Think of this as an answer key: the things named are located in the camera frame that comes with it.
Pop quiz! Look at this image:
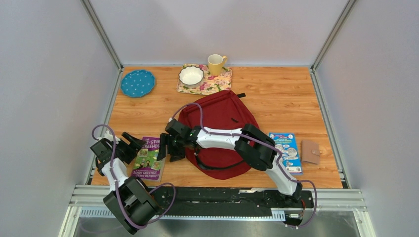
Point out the brown leather wallet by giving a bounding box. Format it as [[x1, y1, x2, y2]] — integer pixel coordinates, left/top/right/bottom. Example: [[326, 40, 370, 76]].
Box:
[[301, 140, 321, 164]]

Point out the blue polka dot plate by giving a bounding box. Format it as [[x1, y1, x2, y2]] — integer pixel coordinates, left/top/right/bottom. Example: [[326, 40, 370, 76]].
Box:
[[120, 70, 156, 98]]

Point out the purple treehouse book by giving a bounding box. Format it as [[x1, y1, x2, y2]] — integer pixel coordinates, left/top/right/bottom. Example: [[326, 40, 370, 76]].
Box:
[[131, 137, 165, 181]]

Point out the red backpack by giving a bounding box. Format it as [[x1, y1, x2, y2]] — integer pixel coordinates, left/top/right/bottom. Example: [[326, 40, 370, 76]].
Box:
[[185, 90, 259, 180]]

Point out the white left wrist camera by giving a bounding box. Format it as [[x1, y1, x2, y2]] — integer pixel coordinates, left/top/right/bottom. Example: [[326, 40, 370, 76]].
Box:
[[90, 138, 113, 163]]

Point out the floral serving tray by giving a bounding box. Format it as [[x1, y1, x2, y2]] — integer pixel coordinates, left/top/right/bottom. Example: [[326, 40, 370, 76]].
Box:
[[176, 64, 233, 95]]

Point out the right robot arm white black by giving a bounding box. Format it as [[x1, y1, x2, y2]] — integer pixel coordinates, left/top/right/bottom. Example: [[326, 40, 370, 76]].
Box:
[[157, 118, 302, 207]]

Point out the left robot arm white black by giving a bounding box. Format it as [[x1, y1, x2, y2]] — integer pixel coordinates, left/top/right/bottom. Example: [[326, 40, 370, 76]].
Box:
[[90, 131, 162, 235]]

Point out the yellow mug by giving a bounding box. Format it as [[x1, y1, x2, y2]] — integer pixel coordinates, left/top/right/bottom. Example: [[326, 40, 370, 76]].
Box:
[[208, 54, 228, 76]]

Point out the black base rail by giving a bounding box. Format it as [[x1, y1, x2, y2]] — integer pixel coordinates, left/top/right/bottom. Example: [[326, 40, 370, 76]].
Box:
[[119, 186, 315, 226]]

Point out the blue comic book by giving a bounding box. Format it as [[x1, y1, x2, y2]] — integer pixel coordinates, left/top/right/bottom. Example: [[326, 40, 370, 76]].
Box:
[[268, 132, 303, 175]]

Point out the white scalloped bowl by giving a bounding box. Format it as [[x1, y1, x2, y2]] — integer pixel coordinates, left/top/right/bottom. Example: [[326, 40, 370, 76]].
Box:
[[179, 66, 204, 88]]

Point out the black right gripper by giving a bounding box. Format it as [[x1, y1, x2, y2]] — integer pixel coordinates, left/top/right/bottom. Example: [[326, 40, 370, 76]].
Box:
[[158, 132, 186, 161]]

